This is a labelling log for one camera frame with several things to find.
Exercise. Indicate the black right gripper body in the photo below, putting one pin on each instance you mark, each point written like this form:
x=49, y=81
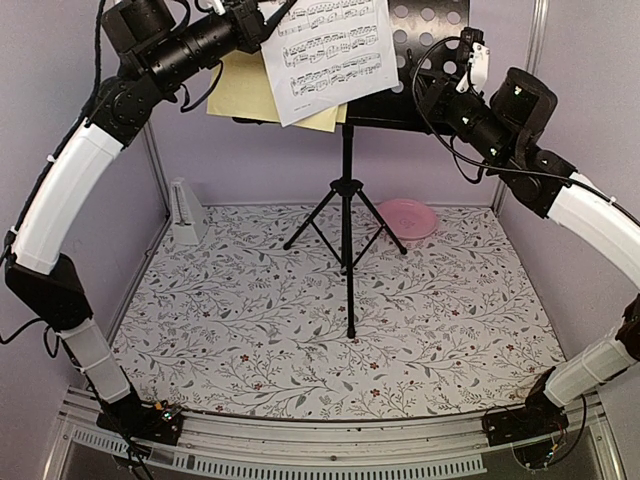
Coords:
x=486, y=132

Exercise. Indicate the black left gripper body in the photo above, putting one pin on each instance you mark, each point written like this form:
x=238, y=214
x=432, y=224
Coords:
x=247, y=32

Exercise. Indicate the white sheet music page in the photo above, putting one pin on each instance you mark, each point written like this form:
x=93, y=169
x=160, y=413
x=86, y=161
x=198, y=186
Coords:
x=327, y=53

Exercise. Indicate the yellow sheet music page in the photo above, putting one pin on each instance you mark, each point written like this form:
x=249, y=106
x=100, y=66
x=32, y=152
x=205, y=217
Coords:
x=244, y=92

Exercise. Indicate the black perforated music stand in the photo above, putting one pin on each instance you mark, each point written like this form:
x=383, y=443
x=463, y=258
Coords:
x=411, y=22

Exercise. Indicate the white metronome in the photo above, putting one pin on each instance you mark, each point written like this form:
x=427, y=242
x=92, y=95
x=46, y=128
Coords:
x=188, y=217

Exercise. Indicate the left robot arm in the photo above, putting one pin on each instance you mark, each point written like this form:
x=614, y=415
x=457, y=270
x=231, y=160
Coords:
x=157, y=55

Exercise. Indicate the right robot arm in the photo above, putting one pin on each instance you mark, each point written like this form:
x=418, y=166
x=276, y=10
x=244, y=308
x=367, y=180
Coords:
x=571, y=200

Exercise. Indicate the pink plastic plate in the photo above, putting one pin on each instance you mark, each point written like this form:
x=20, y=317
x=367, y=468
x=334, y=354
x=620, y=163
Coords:
x=409, y=219

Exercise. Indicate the floral patterned table cloth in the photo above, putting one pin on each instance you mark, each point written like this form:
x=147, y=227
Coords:
x=240, y=325

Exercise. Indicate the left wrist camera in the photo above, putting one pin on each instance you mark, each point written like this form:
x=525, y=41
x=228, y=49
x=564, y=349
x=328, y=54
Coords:
x=219, y=7

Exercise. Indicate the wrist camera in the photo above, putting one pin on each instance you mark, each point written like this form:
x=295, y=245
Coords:
x=474, y=55
x=219, y=7

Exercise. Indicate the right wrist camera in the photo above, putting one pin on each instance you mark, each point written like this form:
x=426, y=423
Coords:
x=474, y=55

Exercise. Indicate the right aluminium corner post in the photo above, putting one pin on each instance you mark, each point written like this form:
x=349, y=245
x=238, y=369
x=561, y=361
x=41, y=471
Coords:
x=525, y=103

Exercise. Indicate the aluminium front rail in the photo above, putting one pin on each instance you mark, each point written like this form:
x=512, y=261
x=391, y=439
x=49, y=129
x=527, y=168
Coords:
x=217, y=446

